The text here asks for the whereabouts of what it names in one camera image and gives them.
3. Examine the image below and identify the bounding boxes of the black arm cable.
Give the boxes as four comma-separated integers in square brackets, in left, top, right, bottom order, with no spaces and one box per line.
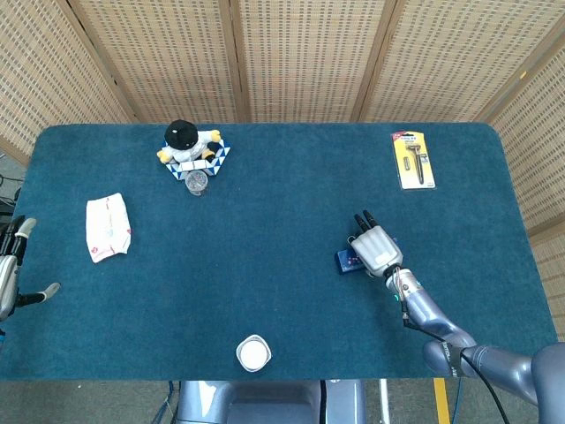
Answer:
[399,304,511,424]

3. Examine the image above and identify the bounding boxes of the blue cable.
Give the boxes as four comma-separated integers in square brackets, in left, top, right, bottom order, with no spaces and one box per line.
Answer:
[154,380,182,424]

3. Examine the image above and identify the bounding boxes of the white pole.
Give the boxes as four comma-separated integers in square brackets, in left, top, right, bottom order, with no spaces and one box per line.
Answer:
[378,379,390,424]

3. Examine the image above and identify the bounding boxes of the woven wooden folding screen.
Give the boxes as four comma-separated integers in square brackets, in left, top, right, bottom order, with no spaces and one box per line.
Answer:
[0,0,565,341]

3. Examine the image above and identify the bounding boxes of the black floor cables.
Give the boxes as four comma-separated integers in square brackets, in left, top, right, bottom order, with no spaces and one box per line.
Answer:
[0,174,21,217]

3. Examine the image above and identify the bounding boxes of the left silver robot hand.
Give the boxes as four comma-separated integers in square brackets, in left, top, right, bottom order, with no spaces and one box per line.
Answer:
[0,216,62,322]

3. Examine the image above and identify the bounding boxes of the white folded cloth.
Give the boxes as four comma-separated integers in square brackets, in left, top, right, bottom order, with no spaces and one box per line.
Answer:
[85,192,132,264]

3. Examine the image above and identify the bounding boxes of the white paper cup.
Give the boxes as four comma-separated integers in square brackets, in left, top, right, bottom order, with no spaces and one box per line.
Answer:
[235,334,273,373]

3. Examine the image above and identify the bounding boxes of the blue-grey robot torso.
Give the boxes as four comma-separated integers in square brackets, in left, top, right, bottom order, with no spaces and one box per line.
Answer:
[176,379,367,424]

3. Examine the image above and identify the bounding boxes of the blue white snake puzzle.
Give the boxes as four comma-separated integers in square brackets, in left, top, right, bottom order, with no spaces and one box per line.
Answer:
[162,138,233,181]

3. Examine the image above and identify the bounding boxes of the black-headed plush toy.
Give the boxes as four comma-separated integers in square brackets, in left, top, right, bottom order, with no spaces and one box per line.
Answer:
[156,118,222,164]

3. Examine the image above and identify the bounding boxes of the small blue box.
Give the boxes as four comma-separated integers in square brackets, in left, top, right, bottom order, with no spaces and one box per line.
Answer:
[336,238,401,276]

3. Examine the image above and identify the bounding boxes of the yellow razor blister pack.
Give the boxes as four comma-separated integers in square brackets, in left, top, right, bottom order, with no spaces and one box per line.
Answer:
[389,131,437,191]

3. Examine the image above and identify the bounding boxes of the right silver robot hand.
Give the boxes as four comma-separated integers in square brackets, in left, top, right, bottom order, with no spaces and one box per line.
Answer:
[347,209,403,278]

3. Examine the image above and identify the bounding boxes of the clear jar of clips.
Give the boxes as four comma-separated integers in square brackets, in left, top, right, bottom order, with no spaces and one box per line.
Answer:
[184,170,209,197]

